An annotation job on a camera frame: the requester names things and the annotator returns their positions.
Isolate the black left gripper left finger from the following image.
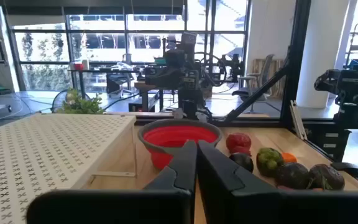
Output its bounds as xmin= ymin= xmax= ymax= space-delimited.
xmin=26 ymin=139 xmax=198 ymax=224

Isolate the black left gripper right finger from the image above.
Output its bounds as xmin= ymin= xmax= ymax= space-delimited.
xmin=197 ymin=139 xmax=358 ymax=224

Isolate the dark smooth avocado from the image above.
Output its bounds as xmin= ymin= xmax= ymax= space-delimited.
xmin=228 ymin=152 xmax=255 ymax=174

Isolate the dark purple crinkled fruit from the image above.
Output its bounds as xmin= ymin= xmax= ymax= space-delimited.
xmin=308 ymin=164 xmax=346 ymax=191
xmin=274 ymin=162 xmax=310 ymax=190

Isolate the plain small orange fruit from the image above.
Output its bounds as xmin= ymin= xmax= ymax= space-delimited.
xmin=281 ymin=152 xmax=298 ymax=164

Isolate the orange tangerine with green leaves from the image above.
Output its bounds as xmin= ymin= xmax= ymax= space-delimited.
xmin=305 ymin=174 xmax=334 ymax=192

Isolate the grey office chair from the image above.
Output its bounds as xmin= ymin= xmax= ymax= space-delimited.
xmin=231 ymin=54 xmax=275 ymax=114

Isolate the black cluttered office desk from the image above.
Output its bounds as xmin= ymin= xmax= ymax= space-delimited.
xmin=68 ymin=61 xmax=142 ymax=100

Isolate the white flat strip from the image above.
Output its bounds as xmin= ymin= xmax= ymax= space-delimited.
xmin=289 ymin=100 xmax=308 ymax=141

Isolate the small green potted plant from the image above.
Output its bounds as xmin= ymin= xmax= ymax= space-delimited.
xmin=56 ymin=88 xmax=106 ymax=114

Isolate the black round fan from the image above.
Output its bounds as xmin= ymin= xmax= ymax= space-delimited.
xmin=51 ymin=89 xmax=91 ymax=113

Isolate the black aluminium rig frame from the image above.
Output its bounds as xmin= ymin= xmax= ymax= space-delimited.
xmin=104 ymin=0 xmax=358 ymax=192

